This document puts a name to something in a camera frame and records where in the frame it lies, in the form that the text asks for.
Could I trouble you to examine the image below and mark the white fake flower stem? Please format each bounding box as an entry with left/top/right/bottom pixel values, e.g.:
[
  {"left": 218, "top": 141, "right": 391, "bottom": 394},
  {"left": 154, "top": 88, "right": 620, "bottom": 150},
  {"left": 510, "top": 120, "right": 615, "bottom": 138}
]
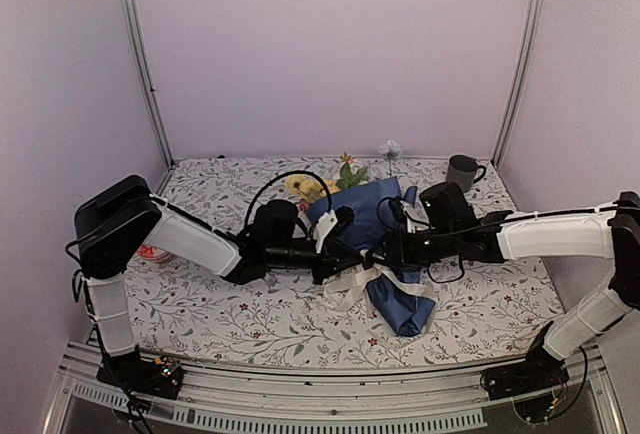
[{"left": 335, "top": 151, "right": 370, "bottom": 191}]

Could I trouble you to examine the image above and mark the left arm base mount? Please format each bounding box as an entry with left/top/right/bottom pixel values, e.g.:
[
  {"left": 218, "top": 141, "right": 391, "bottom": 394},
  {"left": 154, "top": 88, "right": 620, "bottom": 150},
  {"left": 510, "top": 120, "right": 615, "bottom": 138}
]
[{"left": 96, "top": 352, "right": 185, "bottom": 400}]

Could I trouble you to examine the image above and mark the pale blue fake flower stem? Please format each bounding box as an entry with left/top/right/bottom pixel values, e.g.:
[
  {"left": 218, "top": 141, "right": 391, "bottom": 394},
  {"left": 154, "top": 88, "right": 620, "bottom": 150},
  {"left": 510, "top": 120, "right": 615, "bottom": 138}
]
[{"left": 378, "top": 140, "right": 403, "bottom": 176}]

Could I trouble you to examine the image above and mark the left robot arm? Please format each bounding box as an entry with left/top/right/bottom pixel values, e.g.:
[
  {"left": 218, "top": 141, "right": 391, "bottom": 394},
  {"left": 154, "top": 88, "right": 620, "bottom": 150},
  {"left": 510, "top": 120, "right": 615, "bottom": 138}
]
[{"left": 65, "top": 175, "right": 363, "bottom": 388}]

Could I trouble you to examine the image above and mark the blue wrapping paper sheet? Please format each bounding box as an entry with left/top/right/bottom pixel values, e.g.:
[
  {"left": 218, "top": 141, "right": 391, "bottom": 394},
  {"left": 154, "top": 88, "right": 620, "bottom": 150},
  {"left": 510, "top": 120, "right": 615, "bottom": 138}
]
[{"left": 331, "top": 177, "right": 436, "bottom": 338}]

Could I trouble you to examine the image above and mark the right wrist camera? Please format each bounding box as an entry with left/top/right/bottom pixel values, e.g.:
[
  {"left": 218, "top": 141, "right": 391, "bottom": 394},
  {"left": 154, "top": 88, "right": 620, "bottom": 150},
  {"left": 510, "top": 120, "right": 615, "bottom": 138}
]
[{"left": 388, "top": 197, "right": 416, "bottom": 234}]

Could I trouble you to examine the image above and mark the red patterned small dish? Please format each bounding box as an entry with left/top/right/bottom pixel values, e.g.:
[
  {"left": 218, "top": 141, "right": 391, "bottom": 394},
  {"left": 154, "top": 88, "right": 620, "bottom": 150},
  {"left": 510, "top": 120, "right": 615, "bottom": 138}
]
[{"left": 137, "top": 245, "right": 173, "bottom": 264}]

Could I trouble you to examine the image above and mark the right aluminium frame post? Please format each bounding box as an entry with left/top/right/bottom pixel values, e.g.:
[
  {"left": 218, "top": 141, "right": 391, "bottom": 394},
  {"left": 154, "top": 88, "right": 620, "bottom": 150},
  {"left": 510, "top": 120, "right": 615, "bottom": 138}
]
[{"left": 491, "top": 0, "right": 544, "bottom": 171}]

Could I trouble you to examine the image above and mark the aluminium frame post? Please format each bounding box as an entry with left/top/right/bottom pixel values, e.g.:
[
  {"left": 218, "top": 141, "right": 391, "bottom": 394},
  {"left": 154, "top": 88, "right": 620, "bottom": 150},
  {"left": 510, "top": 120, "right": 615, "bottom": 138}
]
[
  {"left": 491, "top": 0, "right": 544, "bottom": 171},
  {"left": 121, "top": 0, "right": 175, "bottom": 169}
]

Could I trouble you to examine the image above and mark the pink bud leafy stem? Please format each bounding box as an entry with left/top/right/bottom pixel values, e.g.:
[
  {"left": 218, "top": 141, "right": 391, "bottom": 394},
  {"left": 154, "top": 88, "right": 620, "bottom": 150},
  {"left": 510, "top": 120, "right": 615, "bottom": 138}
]
[{"left": 298, "top": 199, "right": 310, "bottom": 212}]

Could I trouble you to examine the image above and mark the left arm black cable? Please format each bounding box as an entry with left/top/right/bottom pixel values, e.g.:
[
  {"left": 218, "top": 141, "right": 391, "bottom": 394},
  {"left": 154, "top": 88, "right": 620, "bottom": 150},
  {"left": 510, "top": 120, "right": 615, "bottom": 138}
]
[{"left": 243, "top": 169, "right": 335, "bottom": 240}]

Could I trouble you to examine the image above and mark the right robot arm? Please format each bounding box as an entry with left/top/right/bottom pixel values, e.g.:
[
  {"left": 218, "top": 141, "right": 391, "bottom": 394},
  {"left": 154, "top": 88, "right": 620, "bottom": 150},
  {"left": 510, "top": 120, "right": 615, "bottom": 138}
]
[{"left": 364, "top": 182, "right": 639, "bottom": 390}]

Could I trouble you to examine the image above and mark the dark grey metal mug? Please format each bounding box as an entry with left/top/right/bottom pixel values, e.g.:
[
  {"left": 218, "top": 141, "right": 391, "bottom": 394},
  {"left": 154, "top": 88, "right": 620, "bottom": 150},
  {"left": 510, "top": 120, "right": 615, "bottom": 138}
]
[{"left": 445, "top": 154, "right": 487, "bottom": 193}]

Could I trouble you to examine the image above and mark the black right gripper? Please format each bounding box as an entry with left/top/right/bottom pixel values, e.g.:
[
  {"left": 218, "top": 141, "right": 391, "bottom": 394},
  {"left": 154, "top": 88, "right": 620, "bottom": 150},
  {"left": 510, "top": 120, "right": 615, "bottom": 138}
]
[{"left": 364, "top": 226, "right": 458, "bottom": 271}]

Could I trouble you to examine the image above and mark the floral patterned tablecloth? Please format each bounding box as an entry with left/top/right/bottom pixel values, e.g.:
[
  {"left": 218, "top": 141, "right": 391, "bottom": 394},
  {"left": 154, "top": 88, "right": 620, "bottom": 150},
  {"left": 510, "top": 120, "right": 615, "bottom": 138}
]
[{"left": 102, "top": 158, "right": 563, "bottom": 368}]

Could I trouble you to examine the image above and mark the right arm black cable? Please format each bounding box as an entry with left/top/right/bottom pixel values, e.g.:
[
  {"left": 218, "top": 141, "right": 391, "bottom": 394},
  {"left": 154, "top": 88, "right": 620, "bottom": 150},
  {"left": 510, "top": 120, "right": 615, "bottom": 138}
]
[{"left": 375, "top": 196, "right": 466, "bottom": 284}]

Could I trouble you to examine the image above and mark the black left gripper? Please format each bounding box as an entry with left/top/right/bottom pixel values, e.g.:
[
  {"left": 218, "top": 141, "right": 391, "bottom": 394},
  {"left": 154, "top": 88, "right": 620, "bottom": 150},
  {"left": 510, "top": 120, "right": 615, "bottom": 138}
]
[{"left": 266, "top": 239, "right": 364, "bottom": 285}]

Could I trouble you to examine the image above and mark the front aluminium rail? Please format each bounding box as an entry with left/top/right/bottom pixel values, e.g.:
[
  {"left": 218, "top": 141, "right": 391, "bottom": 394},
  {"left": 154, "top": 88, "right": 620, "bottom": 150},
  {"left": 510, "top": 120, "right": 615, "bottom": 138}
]
[{"left": 43, "top": 342, "right": 629, "bottom": 433}]

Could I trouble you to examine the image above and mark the left aluminium frame post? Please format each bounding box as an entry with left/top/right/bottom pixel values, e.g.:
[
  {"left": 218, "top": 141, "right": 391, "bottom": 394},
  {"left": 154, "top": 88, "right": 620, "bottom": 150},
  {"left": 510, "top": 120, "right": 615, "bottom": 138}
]
[{"left": 121, "top": 0, "right": 175, "bottom": 169}]

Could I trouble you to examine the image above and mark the clear plastic wrap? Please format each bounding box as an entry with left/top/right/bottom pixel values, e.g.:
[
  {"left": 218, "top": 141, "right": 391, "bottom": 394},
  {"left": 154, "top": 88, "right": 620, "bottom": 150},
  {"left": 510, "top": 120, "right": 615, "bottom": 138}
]
[{"left": 323, "top": 264, "right": 437, "bottom": 338}]

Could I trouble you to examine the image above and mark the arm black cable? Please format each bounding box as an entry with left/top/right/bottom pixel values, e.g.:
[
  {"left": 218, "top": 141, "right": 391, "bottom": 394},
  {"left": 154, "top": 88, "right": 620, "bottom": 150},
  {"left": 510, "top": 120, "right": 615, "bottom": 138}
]
[
  {"left": 243, "top": 169, "right": 335, "bottom": 240},
  {"left": 375, "top": 196, "right": 466, "bottom": 284}
]

